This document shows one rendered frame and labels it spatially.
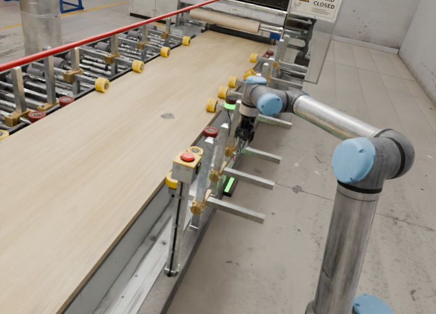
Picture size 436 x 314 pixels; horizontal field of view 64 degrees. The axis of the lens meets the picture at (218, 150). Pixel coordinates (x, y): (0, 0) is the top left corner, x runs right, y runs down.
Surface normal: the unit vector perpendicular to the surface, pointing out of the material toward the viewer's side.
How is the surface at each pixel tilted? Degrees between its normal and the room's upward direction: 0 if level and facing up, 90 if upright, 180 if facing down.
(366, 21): 90
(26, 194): 0
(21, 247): 0
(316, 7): 90
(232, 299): 0
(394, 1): 90
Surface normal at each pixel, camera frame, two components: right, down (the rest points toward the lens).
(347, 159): -0.91, -0.08
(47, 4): 0.64, 0.48
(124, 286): 0.16, -0.84
